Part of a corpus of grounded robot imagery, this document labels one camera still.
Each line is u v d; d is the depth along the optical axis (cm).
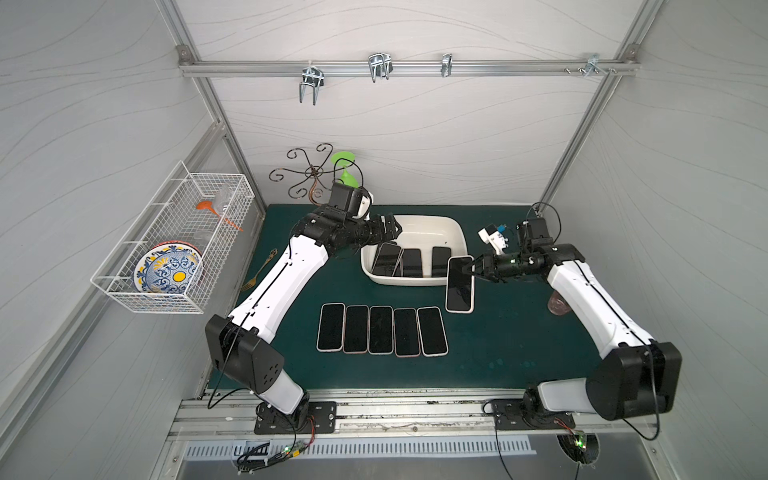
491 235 75
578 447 72
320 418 73
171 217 70
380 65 76
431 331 88
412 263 104
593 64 77
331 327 89
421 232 112
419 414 75
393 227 69
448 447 70
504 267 69
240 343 41
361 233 64
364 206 63
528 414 68
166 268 62
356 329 88
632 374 41
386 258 101
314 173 88
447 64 73
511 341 86
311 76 78
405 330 88
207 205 77
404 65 78
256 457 69
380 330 88
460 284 77
